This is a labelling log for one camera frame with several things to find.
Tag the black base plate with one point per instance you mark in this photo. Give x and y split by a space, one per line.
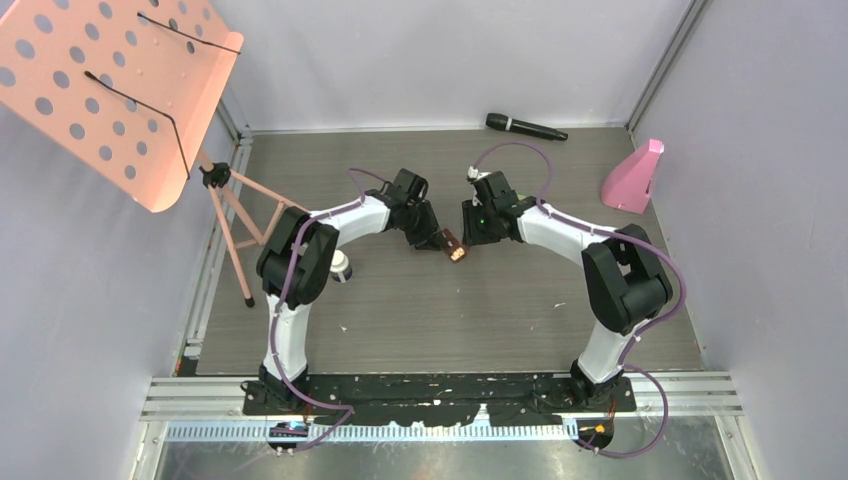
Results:
441 400

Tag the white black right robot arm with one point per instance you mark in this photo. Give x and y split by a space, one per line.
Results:
625 281

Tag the pink wedge object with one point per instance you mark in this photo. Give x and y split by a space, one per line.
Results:
628 187

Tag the black microphone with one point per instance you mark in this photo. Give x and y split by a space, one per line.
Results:
505 123

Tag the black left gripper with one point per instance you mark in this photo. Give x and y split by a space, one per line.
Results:
430 237

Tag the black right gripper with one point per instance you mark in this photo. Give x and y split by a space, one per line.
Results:
472 235

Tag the brown translucent pill container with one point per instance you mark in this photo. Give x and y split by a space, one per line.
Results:
449 242

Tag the pink music stand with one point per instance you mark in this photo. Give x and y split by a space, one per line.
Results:
129 88

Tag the white capped pill bottle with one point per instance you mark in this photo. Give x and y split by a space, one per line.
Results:
340 269

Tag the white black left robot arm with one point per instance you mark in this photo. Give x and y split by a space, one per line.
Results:
295 265

